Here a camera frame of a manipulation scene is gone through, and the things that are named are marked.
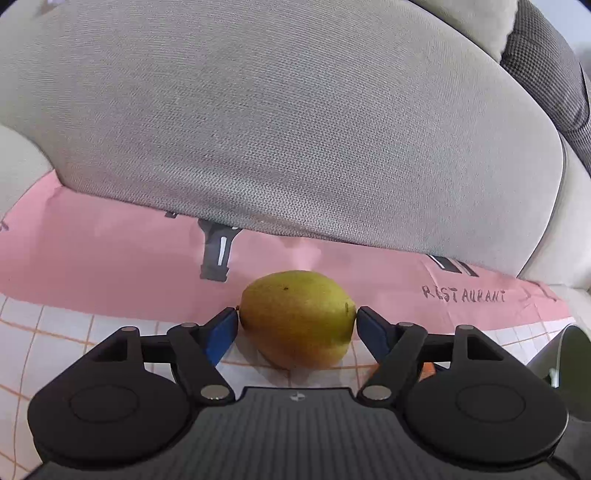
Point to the beige sofa base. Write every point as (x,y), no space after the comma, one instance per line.
(572,230)

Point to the grey mesh pillow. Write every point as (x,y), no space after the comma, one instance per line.
(545,69)

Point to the cream cushion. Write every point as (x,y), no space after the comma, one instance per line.
(461,18)

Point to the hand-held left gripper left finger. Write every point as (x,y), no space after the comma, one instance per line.
(221,334)

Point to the large beige sofa cushion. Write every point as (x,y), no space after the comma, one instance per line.
(286,129)

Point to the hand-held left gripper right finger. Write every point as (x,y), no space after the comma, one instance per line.
(374,334)

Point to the pink checked printed mat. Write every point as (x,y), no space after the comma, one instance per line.
(115,258)

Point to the orange tangerine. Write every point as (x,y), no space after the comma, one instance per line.
(428,370)

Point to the yellow green pear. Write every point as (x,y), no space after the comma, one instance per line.
(298,318)

